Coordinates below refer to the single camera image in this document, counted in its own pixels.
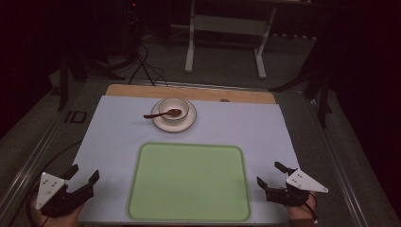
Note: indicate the dark device with red light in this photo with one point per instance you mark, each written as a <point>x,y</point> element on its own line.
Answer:
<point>134,28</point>

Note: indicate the brown wooden spoon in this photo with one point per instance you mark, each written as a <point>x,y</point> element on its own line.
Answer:
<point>157,115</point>

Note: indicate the white plate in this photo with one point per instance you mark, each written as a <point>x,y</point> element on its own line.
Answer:
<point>176,126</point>

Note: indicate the green tray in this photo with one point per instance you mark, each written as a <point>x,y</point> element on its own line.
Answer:
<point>189,181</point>

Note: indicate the white table cover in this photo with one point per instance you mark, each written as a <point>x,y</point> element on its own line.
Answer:
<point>110,138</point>

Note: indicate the black floor socket box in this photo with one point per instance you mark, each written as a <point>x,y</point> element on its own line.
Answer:
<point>75,116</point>

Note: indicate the black metal stand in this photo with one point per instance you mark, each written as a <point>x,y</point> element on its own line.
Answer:
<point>323,94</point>
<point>64,78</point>

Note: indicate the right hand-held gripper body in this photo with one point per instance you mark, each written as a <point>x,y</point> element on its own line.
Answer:
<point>304,183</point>

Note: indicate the white metal table frame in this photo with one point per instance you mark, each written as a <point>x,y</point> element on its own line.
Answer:
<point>227,25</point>

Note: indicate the person's right hand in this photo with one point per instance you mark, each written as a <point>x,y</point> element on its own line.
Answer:
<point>301,213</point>

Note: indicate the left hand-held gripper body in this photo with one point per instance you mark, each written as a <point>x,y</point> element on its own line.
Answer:
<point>49,189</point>

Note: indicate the person's left hand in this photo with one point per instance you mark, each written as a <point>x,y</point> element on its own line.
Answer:
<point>60,221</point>

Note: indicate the white bowl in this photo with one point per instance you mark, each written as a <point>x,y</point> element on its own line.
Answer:
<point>183,105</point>

